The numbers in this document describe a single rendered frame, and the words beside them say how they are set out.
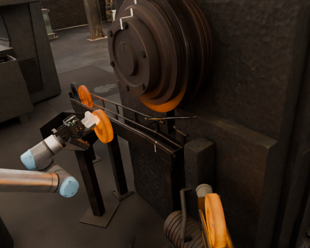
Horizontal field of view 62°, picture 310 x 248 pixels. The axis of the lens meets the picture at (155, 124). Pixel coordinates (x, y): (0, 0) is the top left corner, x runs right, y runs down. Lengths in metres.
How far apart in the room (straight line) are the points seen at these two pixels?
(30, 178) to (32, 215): 1.13
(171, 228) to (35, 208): 1.29
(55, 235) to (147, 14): 1.47
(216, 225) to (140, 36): 0.61
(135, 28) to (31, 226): 1.54
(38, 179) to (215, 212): 0.61
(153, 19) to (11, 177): 0.68
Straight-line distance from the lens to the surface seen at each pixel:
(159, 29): 0.88
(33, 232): 2.00
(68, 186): 1.05
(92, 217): 1.90
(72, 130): 1.12
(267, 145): 0.89
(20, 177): 0.99
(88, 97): 1.87
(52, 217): 2.03
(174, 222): 1.09
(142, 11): 0.93
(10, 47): 3.72
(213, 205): 0.79
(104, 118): 1.14
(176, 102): 0.94
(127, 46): 0.94
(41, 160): 1.13
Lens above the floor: 1.36
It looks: 29 degrees down
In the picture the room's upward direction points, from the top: 6 degrees counter-clockwise
